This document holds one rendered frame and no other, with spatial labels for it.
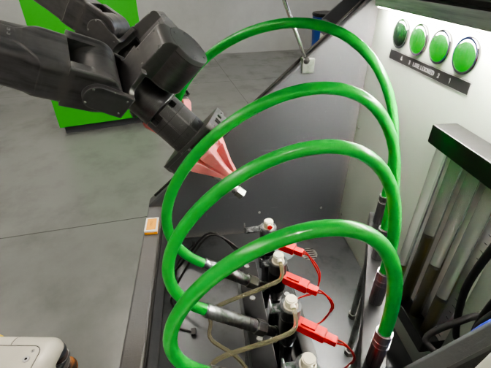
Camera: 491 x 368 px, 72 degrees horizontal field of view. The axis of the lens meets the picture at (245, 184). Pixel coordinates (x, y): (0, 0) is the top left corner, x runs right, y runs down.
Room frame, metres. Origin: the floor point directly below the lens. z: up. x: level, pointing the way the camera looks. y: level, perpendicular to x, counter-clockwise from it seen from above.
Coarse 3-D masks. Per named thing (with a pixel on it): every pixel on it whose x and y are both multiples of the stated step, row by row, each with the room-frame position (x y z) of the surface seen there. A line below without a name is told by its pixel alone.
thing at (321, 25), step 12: (264, 24) 0.52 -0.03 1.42; (276, 24) 0.52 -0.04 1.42; (288, 24) 0.51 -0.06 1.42; (300, 24) 0.51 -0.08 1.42; (312, 24) 0.50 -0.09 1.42; (324, 24) 0.50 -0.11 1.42; (240, 36) 0.53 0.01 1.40; (252, 36) 0.53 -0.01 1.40; (336, 36) 0.50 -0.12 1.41; (348, 36) 0.49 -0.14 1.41; (216, 48) 0.54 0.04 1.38; (360, 48) 0.49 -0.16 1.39; (372, 60) 0.48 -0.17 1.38; (384, 72) 0.48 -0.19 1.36; (384, 84) 0.48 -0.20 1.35; (180, 96) 0.56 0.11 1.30; (384, 96) 0.48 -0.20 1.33; (396, 108) 0.47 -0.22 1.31; (396, 120) 0.47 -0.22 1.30; (396, 132) 0.47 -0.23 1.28; (384, 192) 0.47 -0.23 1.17
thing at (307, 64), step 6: (282, 0) 0.77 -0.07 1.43; (288, 6) 0.77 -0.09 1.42; (288, 12) 0.77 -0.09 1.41; (294, 30) 0.77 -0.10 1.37; (300, 42) 0.77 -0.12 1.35; (300, 48) 0.77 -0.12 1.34; (300, 60) 0.78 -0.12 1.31; (306, 60) 0.76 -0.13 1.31; (312, 60) 0.77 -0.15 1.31; (306, 66) 0.77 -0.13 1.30; (312, 66) 0.77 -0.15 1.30; (306, 72) 0.77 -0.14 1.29; (312, 72) 0.77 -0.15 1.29
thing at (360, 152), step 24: (312, 144) 0.28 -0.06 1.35; (336, 144) 0.29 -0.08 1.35; (240, 168) 0.28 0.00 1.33; (264, 168) 0.27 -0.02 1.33; (384, 168) 0.29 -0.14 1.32; (216, 192) 0.27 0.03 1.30; (192, 216) 0.27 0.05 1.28; (168, 264) 0.26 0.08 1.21; (168, 288) 0.26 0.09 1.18; (384, 288) 0.29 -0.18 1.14; (216, 312) 0.27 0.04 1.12
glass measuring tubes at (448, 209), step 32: (448, 128) 0.45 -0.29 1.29; (448, 160) 0.45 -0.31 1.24; (480, 160) 0.37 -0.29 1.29; (448, 192) 0.41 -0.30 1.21; (480, 192) 0.38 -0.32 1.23; (416, 224) 0.45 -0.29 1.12; (448, 224) 0.38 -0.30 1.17; (480, 224) 0.34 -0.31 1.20; (416, 256) 0.42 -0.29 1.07; (448, 256) 0.38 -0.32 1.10; (416, 288) 0.41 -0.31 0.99; (448, 288) 0.34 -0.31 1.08; (416, 320) 0.37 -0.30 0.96; (448, 320) 0.33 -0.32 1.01
